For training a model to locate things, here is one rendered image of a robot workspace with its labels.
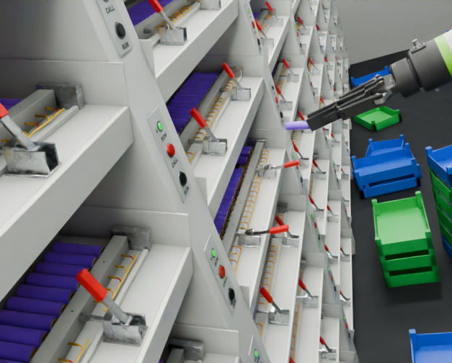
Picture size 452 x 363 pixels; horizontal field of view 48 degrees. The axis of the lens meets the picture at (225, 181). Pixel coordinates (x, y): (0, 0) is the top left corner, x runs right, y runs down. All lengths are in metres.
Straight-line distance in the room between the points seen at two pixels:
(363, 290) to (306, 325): 0.86
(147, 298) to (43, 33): 0.31
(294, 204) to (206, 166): 0.61
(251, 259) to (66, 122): 0.50
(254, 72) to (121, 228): 0.71
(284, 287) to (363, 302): 0.99
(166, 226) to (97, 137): 0.18
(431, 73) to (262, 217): 0.43
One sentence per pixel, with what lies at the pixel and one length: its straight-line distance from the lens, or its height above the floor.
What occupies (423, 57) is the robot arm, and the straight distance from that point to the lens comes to 1.08.
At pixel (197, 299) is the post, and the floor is 1.00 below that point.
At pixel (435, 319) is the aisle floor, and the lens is 2.04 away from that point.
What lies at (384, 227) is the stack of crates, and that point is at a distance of 2.24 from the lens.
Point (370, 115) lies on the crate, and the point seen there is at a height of 0.00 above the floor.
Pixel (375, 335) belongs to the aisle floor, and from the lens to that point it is 2.02.
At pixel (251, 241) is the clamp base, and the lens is 0.98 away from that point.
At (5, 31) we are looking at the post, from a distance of 0.64.
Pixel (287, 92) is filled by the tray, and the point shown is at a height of 0.90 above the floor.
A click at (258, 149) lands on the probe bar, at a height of 0.93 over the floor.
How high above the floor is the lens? 1.42
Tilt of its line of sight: 24 degrees down
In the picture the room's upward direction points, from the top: 21 degrees counter-clockwise
